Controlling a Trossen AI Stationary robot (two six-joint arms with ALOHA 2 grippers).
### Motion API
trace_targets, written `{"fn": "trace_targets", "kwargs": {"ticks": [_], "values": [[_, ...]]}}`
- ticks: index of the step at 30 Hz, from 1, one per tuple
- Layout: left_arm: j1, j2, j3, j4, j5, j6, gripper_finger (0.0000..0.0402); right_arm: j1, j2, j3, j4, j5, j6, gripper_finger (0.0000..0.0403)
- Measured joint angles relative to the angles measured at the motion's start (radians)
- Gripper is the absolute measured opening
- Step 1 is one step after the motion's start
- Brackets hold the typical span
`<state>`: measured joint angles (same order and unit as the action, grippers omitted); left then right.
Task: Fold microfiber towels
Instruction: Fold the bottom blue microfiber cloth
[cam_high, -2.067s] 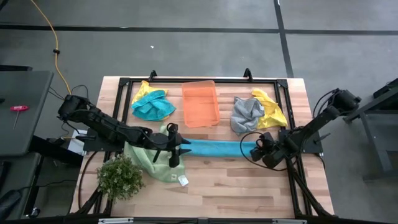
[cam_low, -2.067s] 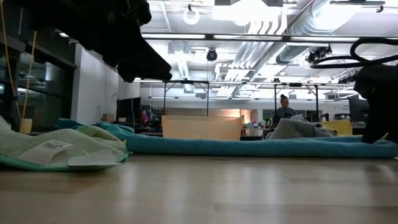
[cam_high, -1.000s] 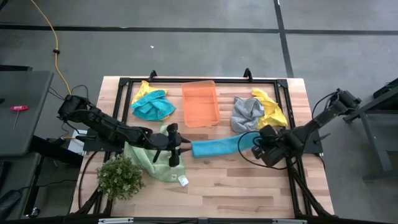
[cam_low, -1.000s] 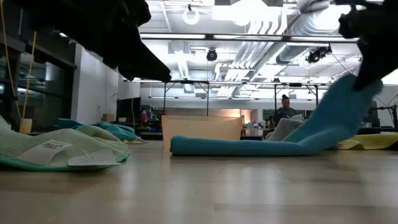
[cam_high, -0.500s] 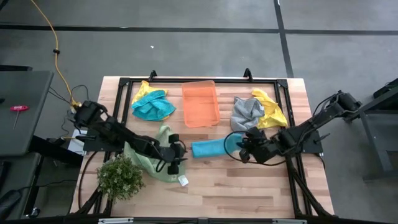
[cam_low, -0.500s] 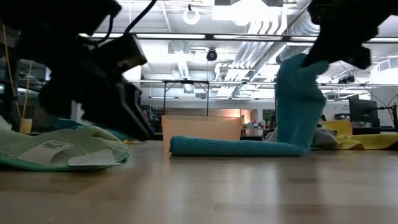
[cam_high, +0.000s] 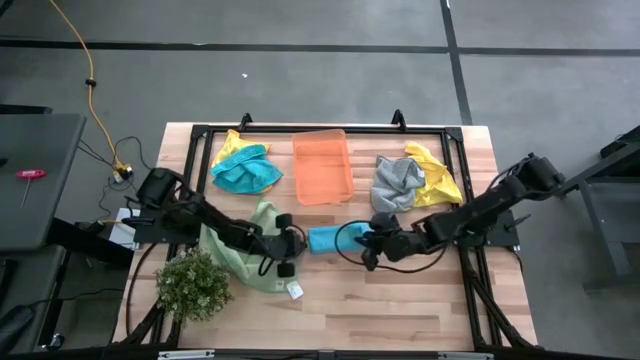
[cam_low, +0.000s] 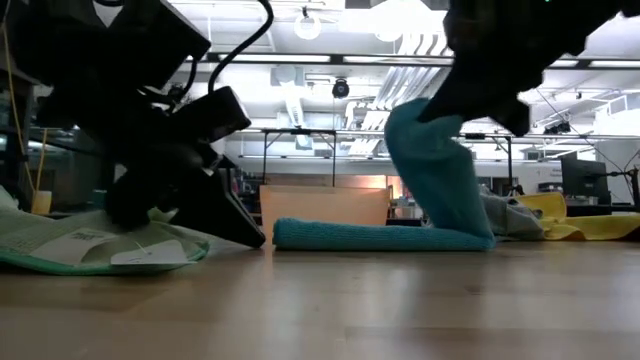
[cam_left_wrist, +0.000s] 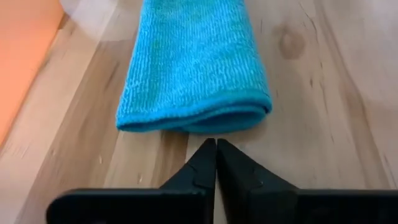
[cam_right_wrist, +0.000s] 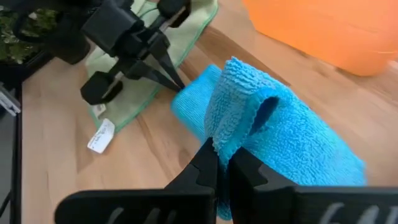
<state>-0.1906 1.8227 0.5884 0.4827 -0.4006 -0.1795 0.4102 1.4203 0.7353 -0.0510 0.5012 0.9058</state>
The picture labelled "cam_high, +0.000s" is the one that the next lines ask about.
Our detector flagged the black side shelf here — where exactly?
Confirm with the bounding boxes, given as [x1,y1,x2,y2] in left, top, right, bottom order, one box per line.
[47,217,136,269]

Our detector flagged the blue microfiber towel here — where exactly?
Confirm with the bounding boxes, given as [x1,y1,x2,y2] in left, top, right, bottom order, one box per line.
[307,223,374,255]
[210,144,285,195]

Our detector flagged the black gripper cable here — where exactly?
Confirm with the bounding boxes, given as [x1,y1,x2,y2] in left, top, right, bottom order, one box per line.
[257,224,301,277]
[333,219,451,275]

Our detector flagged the yellow cable plug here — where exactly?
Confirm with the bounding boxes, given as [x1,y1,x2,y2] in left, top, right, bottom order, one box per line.
[112,160,135,184]

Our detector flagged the yellow microfiber towel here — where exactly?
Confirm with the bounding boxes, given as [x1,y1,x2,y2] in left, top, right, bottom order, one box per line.
[212,128,274,194]
[403,142,464,210]

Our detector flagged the grey microfiber towel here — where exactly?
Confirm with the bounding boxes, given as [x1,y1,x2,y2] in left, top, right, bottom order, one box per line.
[369,155,426,214]

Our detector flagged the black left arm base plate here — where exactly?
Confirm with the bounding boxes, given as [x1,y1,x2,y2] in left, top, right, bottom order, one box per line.
[122,204,207,246]

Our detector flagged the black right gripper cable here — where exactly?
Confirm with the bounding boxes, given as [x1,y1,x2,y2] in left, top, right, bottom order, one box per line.
[333,219,451,275]

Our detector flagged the grey side table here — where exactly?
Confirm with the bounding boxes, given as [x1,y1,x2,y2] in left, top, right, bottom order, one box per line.
[0,113,87,251]

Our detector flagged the white box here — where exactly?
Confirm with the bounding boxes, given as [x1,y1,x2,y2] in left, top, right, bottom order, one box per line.
[107,207,139,250]

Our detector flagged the thick black hose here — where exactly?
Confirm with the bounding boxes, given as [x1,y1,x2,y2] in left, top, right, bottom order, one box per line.
[124,243,169,336]

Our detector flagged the green microfiber towel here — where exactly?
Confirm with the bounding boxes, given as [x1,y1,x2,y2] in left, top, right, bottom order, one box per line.
[198,198,301,295]

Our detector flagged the yellow extension cable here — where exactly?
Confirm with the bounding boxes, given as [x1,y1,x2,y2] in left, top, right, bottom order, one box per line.
[48,0,126,171]

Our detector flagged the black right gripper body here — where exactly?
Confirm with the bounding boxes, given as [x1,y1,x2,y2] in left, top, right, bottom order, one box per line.
[362,212,419,272]

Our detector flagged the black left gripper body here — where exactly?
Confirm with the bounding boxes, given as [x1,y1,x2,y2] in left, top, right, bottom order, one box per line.
[259,213,306,279]

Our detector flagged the dark grey metal stand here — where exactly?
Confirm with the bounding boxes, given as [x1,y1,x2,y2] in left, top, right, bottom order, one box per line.
[551,124,640,294]

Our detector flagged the thin black floor cables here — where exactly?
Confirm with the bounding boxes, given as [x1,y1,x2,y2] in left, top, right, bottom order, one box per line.
[77,135,156,196]

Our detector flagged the orange translucent plastic tray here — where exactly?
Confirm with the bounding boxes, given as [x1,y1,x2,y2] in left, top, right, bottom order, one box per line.
[292,128,355,207]

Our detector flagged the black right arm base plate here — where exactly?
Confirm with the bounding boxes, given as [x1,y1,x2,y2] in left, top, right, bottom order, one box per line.
[457,209,531,249]

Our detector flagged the small artificial green plant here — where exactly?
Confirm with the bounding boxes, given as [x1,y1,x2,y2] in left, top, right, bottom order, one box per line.
[154,247,235,325]

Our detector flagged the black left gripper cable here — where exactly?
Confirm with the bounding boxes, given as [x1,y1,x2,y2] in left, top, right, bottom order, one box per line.
[257,224,301,277]

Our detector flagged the red-handled hex key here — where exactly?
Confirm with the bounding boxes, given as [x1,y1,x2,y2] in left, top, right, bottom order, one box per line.
[15,168,49,210]

